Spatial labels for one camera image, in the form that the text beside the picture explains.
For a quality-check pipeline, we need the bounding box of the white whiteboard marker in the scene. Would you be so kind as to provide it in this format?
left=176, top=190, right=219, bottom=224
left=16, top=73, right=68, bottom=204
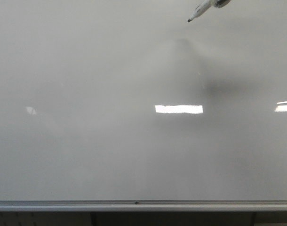
left=187, top=0, right=231, bottom=23

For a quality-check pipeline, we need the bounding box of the white whiteboard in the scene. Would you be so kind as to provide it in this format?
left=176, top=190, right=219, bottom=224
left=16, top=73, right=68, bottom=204
left=0, top=0, right=287, bottom=201

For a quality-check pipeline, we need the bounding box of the grey aluminium marker tray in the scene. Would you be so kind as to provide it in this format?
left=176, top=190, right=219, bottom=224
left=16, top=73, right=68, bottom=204
left=0, top=200, right=287, bottom=212

